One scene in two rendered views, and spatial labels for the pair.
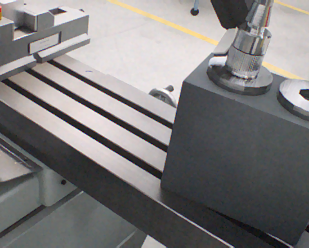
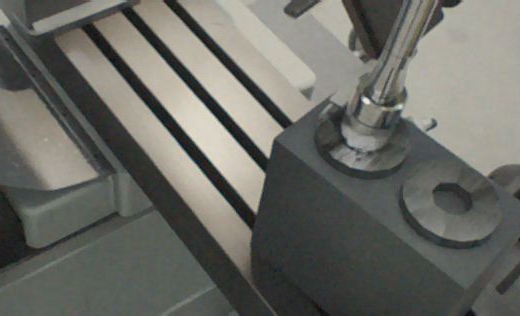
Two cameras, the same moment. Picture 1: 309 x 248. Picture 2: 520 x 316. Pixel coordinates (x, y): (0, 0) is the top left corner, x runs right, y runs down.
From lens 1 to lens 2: 32 cm
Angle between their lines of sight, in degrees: 19
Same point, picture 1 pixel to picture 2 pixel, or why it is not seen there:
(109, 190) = (189, 230)
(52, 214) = (135, 223)
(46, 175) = (122, 181)
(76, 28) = not seen: outside the picture
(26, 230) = (93, 241)
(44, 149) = (122, 148)
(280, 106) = (397, 204)
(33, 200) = (105, 205)
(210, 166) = (304, 247)
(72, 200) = not seen: hidden behind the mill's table
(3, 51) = not seen: outside the picture
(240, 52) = (355, 119)
